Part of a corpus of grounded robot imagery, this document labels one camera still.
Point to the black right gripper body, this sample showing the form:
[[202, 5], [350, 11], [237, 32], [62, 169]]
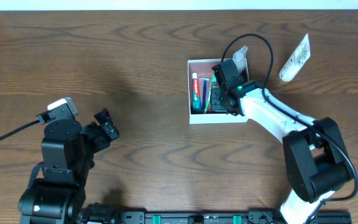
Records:
[[217, 101]]

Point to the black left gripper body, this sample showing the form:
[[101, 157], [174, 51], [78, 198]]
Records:
[[101, 131]]

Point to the green white toothbrush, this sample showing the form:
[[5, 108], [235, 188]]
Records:
[[212, 80]]

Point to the clear foam soap pump bottle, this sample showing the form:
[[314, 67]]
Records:
[[239, 58]]

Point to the Colgate toothpaste tube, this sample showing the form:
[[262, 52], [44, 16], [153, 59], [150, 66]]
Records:
[[196, 103]]

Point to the blue disposable razor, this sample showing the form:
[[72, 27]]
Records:
[[206, 84]]

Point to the white box pink interior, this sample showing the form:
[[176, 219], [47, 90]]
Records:
[[203, 68]]

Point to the white lotion tube gold cap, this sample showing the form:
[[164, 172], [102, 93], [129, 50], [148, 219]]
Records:
[[296, 61]]

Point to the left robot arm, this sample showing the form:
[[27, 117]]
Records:
[[56, 189]]

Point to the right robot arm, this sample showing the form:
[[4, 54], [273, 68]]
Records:
[[316, 159]]

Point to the black mounting rail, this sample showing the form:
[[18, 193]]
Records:
[[107, 214]]

